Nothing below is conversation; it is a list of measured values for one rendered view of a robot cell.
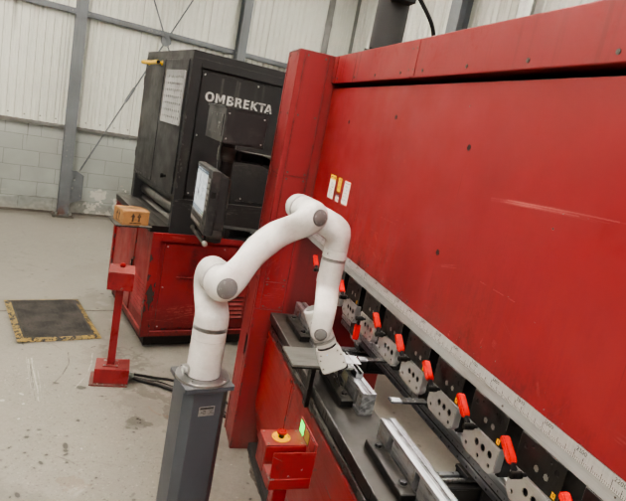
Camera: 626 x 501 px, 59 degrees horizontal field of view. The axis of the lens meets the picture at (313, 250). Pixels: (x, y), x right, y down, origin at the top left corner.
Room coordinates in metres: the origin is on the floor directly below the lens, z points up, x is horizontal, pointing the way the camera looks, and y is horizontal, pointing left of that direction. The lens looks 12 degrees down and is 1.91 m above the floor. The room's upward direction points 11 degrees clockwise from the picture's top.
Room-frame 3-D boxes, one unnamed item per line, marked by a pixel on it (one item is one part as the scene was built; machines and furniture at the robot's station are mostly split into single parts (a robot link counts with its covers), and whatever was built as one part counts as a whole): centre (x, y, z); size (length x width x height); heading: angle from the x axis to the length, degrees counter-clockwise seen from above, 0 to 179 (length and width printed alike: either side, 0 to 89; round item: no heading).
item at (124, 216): (4.08, 1.39, 1.04); 0.30 x 0.26 x 0.12; 33
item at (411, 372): (1.71, -0.43, 1.26); 0.15 x 0.09 x 0.17; 19
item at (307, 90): (3.23, -0.10, 1.15); 0.85 x 0.25 x 2.30; 109
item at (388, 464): (1.66, -0.38, 0.89); 0.30 x 0.05 x 0.03; 19
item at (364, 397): (2.20, -0.26, 0.92); 0.39 x 0.06 x 0.10; 19
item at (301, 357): (2.21, -0.11, 1.00); 0.26 x 0.18 x 0.01; 109
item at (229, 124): (3.30, 0.59, 1.53); 0.51 x 0.25 x 0.85; 24
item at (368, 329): (2.09, -0.30, 1.26); 0.15 x 0.09 x 0.17; 19
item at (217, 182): (3.21, 0.64, 1.42); 0.45 x 0.12 x 0.36; 24
